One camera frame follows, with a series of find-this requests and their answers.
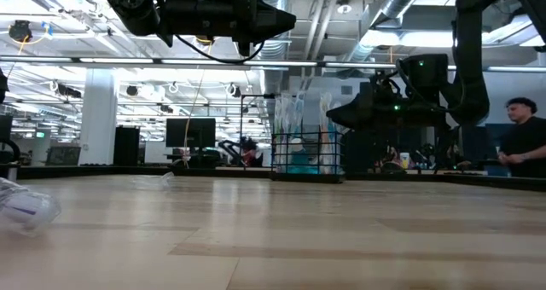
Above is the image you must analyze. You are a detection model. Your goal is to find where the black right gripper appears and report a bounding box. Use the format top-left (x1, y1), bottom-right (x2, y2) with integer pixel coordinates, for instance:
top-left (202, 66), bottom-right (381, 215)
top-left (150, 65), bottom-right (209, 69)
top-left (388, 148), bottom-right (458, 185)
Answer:
top-left (326, 74), bottom-right (447, 131)

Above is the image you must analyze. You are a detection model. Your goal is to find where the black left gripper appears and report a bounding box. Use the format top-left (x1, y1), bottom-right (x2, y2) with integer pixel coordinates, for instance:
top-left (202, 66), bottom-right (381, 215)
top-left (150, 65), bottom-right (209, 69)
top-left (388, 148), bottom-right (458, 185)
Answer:
top-left (160, 0), bottom-right (297, 56)

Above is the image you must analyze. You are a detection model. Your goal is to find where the black partition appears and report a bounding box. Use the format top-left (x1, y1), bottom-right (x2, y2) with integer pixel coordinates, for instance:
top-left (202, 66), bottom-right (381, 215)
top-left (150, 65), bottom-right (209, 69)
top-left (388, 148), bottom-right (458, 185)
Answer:
top-left (344, 127), bottom-right (427, 174)

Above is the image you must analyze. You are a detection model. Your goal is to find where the person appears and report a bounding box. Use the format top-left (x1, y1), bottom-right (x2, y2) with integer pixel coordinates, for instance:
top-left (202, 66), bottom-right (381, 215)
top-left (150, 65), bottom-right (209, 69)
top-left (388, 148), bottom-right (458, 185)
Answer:
top-left (497, 96), bottom-right (546, 179)
top-left (379, 147), bottom-right (404, 171)

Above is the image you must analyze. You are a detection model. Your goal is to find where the black background monitor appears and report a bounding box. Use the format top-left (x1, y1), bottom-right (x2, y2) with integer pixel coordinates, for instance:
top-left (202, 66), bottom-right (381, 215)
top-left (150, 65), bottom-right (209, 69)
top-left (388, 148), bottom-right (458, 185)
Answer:
top-left (165, 118), bottom-right (218, 155)

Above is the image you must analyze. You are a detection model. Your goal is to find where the long strip light bar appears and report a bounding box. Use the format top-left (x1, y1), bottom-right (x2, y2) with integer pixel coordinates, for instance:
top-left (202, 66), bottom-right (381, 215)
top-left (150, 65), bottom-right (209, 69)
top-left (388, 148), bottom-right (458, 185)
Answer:
top-left (0, 55), bottom-right (546, 73)

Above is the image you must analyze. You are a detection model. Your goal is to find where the black cabinet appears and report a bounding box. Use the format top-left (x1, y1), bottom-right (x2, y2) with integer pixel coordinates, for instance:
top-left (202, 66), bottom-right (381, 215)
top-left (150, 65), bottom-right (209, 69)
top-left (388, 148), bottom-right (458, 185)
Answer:
top-left (113, 125), bottom-right (142, 166)

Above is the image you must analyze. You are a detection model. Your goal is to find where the white square pillar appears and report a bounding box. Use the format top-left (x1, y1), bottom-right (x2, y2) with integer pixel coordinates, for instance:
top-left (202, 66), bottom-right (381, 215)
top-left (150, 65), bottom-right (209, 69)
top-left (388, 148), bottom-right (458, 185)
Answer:
top-left (78, 67), bottom-right (119, 166)

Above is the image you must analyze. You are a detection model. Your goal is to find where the crumpled clear plastic wrapper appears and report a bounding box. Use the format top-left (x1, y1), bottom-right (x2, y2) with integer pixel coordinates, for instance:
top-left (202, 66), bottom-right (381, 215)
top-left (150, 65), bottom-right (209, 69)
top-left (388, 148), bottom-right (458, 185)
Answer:
top-left (130, 171), bottom-right (176, 192)

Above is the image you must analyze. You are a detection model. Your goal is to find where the black ceiling device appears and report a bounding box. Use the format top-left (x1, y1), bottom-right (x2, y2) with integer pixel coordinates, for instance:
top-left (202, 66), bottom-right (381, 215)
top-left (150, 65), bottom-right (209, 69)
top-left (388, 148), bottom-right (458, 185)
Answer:
top-left (7, 19), bottom-right (52, 55)

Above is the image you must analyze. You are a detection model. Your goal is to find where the black chair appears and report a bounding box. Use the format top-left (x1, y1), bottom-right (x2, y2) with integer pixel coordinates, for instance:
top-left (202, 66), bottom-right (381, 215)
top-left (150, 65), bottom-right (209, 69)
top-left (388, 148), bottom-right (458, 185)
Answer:
top-left (0, 113), bottom-right (25, 183)

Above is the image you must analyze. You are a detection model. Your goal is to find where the purple toothbrush in clear wrapper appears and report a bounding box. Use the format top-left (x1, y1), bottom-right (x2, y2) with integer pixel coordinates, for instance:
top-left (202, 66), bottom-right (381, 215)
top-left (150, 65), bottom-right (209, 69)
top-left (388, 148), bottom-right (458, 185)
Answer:
top-left (0, 177), bottom-right (62, 235)

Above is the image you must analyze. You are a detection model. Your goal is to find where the silver ribbed ceiling duct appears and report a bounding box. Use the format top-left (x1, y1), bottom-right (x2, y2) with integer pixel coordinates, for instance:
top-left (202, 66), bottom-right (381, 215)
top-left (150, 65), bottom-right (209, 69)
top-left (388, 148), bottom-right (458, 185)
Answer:
top-left (251, 0), bottom-right (295, 127)

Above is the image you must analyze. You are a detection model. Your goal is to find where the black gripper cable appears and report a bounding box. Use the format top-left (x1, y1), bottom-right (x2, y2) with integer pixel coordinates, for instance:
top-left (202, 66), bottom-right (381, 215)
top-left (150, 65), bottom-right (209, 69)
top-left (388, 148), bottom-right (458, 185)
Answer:
top-left (174, 33), bottom-right (266, 65)

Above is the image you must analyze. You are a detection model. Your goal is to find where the black station frame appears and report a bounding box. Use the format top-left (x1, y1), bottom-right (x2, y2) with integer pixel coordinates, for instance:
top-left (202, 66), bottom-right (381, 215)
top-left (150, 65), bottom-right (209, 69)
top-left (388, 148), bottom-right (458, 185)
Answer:
top-left (239, 93), bottom-right (305, 171)

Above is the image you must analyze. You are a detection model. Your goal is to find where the black wire toothbrush holder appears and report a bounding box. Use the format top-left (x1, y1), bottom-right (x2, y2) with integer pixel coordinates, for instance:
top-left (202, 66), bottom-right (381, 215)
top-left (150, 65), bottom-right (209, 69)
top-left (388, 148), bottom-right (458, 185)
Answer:
top-left (270, 130), bottom-right (346, 184)

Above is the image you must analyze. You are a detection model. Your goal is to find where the silver smooth ceiling duct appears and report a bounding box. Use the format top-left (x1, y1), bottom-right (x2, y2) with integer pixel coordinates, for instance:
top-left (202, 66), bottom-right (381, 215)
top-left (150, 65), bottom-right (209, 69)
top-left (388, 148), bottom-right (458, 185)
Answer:
top-left (343, 0), bottom-right (430, 65)

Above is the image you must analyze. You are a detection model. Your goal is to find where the black aluminium table frame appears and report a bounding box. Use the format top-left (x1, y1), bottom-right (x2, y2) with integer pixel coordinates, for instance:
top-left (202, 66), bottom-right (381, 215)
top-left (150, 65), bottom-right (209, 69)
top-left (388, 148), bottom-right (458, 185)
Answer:
top-left (16, 164), bottom-right (546, 193)

